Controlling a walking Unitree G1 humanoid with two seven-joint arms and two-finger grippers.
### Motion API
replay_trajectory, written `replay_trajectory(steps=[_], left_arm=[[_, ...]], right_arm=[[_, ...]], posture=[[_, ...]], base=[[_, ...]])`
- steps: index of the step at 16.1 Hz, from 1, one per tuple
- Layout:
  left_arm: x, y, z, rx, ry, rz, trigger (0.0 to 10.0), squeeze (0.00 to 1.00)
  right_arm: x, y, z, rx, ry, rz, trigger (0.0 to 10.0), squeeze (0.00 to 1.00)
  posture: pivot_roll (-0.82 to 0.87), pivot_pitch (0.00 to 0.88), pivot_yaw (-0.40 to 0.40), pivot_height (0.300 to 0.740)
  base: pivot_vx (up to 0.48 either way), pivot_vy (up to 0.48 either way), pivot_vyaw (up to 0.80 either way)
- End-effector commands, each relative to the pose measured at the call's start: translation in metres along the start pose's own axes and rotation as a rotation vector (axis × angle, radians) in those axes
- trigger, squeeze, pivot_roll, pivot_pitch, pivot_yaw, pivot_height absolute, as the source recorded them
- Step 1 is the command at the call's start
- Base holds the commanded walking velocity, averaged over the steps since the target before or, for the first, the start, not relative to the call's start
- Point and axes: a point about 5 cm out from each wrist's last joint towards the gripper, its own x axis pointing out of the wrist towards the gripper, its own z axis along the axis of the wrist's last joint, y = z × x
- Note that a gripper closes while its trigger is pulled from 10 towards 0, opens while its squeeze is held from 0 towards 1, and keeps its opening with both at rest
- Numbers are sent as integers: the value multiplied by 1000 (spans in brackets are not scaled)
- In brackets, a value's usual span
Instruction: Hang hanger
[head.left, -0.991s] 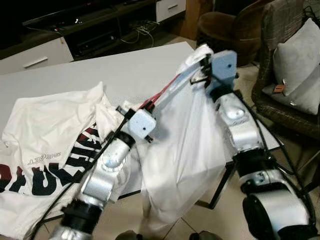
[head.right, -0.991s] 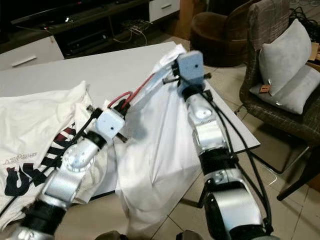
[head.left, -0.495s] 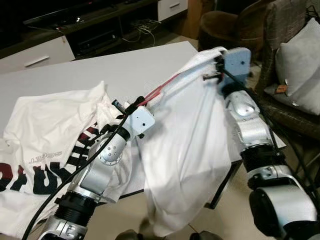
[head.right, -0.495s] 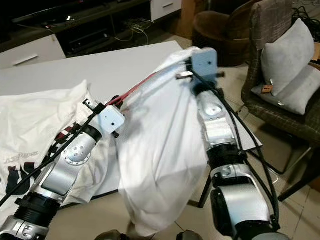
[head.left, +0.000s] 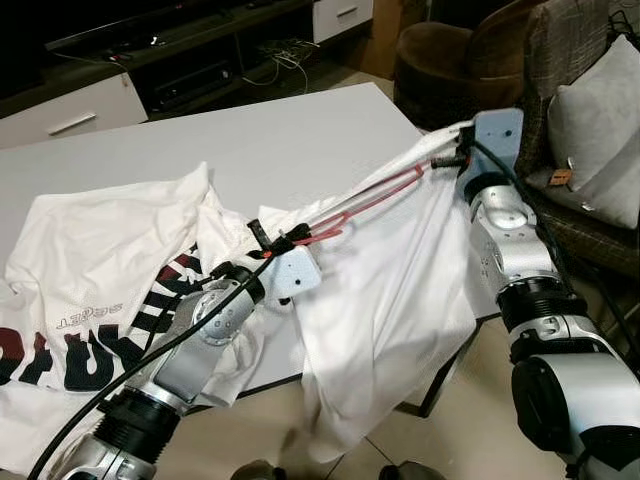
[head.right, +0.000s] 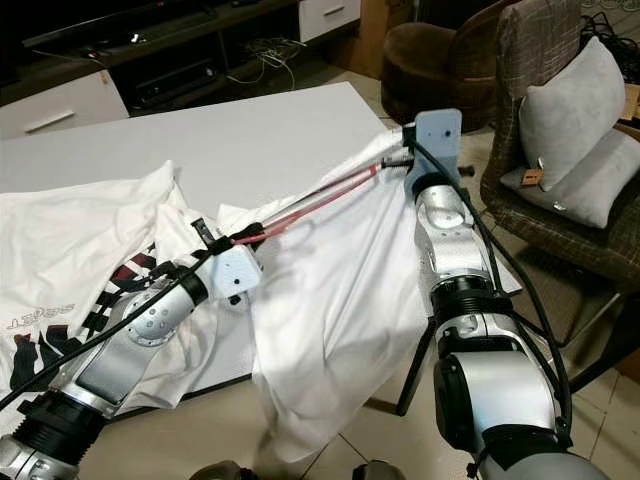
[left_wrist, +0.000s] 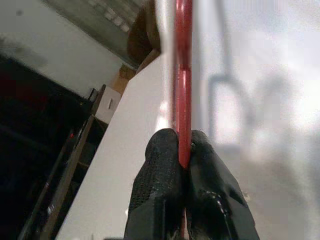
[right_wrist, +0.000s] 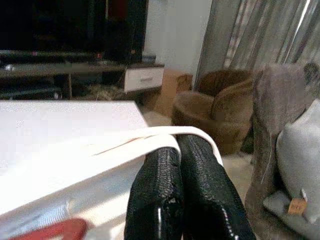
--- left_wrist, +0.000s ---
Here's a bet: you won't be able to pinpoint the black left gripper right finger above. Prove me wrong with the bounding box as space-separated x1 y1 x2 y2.
186 129 261 240

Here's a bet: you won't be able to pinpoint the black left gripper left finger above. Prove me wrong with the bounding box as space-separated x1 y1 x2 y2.
124 128 186 240

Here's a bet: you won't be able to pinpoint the plain white t-shirt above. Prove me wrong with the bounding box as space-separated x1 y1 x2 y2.
154 0 320 240

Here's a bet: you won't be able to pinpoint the red plastic clothes hanger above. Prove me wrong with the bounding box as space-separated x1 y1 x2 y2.
171 0 195 240

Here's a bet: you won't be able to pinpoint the dark TV stand white drawers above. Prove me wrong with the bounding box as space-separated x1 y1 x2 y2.
0 53 108 240

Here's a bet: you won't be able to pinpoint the brown armchair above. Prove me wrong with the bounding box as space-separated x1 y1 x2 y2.
127 4 162 70

